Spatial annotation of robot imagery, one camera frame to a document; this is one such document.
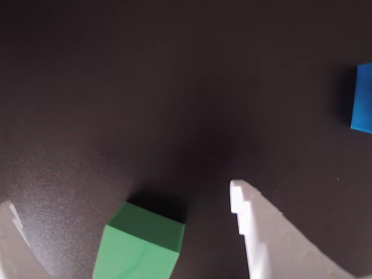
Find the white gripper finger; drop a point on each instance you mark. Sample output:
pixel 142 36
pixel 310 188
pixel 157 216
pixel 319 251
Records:
pixel 270 238
pixel 14 253

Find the green cube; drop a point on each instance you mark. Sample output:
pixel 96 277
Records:
pixel 136 247

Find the blue cube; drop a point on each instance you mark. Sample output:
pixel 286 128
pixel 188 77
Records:
pixel 363 98

